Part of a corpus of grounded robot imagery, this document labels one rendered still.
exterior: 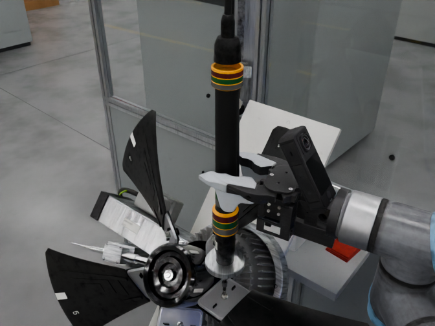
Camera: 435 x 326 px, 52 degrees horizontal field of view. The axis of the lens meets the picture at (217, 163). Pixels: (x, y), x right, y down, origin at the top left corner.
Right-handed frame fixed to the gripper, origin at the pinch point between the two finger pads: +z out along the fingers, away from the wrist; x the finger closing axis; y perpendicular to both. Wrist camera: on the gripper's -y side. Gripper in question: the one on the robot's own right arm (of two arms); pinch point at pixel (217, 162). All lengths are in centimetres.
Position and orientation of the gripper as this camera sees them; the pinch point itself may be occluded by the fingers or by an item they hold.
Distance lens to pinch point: 68.3
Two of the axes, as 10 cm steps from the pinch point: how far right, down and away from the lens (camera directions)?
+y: -0.1, 8.5, 5.3
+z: -8.7, -2.7, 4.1
